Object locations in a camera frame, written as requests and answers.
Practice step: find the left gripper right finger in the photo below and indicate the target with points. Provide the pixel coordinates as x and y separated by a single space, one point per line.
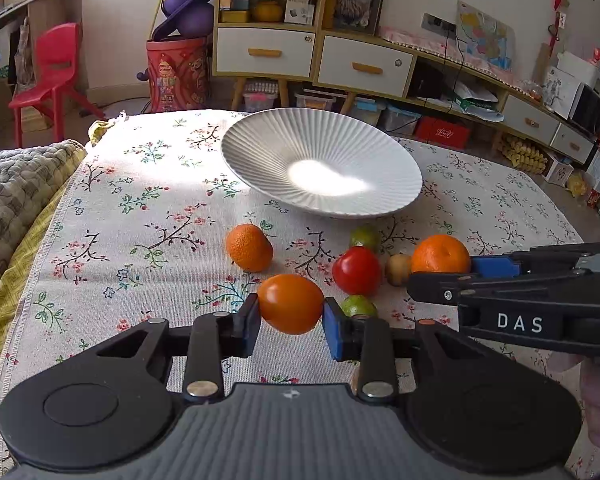
436 353

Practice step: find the wooden shelf cabinet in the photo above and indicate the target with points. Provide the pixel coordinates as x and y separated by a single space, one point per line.
278 40

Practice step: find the red tomato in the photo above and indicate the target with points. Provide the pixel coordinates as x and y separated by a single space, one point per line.
358 272

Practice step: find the red storage box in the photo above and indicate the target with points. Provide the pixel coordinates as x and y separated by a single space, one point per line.
439 131

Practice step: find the green lime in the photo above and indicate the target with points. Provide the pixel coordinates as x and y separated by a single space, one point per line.
367 236
358 306

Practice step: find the low wooden sideboard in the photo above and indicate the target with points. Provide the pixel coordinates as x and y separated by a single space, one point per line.
445 84

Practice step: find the brown kiwi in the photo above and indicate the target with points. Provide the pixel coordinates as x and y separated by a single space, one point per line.
398 269

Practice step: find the mandarin orange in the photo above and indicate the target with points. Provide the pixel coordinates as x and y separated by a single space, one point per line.
441 254

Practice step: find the purple toy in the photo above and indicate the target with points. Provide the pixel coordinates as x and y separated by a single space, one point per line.
185 19

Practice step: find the colourful map board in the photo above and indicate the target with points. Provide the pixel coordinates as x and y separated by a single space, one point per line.
484 36

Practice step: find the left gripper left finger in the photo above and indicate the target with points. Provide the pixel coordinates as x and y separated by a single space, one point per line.
150 347

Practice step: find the white ribbed plate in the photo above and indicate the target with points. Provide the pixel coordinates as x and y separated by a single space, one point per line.
322 162

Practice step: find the smooth orange tomato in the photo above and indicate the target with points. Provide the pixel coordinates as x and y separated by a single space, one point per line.
290 303

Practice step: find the white small box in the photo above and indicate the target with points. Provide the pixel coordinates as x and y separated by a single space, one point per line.
299 12

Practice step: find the floral tablecloth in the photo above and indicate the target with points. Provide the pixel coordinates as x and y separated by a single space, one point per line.
140 233

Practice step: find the orange pumpkin pot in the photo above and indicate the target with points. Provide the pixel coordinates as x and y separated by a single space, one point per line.
267 11

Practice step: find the red decorated bucket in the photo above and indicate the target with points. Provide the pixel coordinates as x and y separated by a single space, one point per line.
177 74

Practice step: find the rough mandarin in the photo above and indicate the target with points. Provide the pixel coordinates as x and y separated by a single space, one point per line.
249 248

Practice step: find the red plastic chair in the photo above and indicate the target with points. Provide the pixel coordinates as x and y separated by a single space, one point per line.
57 59

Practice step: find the grey woven cushion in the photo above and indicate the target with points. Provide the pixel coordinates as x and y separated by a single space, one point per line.
29 178

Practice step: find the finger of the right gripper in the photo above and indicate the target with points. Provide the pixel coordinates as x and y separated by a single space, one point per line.
494 267
434 288

